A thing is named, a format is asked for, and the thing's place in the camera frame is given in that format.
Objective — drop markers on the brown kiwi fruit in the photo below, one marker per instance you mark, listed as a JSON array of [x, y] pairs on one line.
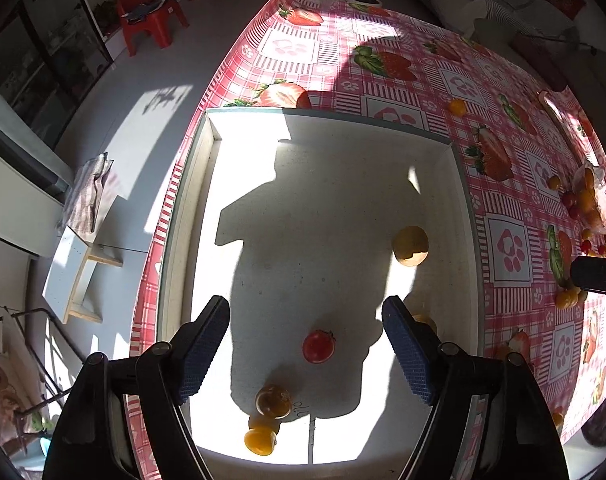
[[410, 246]]

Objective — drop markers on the dark olive tomato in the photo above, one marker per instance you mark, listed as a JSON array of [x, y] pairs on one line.
[[274, 402]]

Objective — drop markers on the glass fruit bowl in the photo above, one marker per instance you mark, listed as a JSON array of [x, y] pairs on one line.
[[589, 187]]

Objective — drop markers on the red plastic stool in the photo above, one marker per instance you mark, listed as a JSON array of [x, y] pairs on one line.
[[148, 17]]

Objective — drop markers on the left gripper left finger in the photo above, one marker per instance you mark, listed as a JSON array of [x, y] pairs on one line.
[[196, 344]]

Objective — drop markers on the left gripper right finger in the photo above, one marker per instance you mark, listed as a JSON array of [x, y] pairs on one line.
[[416, 348]]

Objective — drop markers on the white tray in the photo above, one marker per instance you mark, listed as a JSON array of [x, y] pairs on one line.
[[290, 216]]

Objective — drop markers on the pink strawberry tablecloth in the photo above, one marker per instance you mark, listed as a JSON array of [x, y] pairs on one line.
[[519, 143]]

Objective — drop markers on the red tomato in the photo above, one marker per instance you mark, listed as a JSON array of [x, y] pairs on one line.
[[319, 346]]

